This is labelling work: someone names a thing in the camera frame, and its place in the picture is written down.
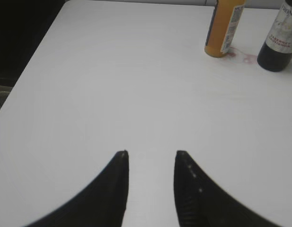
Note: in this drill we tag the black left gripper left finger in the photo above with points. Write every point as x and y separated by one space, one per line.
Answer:
100 204

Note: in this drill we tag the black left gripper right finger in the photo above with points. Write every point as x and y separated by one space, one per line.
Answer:
200 202

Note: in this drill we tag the dark red wine bottle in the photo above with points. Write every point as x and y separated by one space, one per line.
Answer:
276 52

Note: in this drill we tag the orange juice bottle white cap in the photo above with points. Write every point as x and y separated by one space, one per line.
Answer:
224 22

